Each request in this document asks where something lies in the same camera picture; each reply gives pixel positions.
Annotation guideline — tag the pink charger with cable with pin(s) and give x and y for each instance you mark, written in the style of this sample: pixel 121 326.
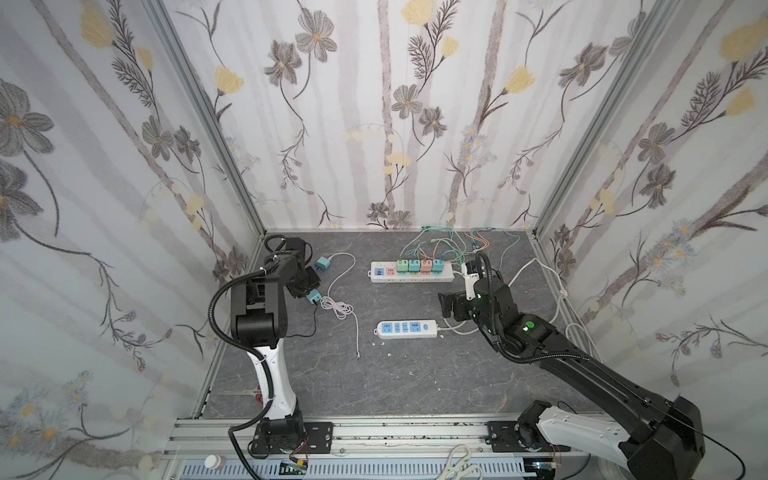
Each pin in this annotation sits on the pink charger with cable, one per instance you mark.
pixel 445 248

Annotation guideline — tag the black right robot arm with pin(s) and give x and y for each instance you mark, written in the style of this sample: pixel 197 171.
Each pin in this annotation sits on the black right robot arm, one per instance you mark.
pixel 646 434

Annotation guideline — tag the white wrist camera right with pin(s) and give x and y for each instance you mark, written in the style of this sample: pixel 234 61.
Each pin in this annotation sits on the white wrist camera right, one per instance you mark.
pixel 470 276

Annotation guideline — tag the white blue power strip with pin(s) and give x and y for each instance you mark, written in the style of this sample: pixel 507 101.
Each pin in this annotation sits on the white blue power strip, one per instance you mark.
pixel 406 329

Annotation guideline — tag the white scissors handles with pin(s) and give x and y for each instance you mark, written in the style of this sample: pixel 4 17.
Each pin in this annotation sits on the white scissors handles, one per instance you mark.
pixel 459 465

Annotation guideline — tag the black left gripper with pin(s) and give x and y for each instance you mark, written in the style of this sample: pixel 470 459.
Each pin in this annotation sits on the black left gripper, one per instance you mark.
pixel 303 279

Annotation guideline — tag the white multicolour power strip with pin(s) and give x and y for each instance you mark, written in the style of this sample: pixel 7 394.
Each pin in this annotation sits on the white multicolour power strip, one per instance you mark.
pixel 411 271

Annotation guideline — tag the white bottle cap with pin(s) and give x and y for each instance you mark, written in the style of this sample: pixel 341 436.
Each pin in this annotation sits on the white bottle cap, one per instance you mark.
pixel 213 462

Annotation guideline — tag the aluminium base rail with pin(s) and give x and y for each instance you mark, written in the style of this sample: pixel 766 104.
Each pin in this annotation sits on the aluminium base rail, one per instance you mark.
pixel 381 447

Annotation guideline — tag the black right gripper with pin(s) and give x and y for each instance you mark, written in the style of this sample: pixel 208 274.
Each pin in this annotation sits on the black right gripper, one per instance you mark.
pixel 455 303

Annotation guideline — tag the red handled scissors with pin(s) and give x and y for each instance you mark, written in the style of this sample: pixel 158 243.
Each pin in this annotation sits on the red handled scissors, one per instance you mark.
pixel 254 393

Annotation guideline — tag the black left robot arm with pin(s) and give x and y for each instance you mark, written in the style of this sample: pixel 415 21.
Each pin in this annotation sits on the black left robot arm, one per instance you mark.
pixel 228 317

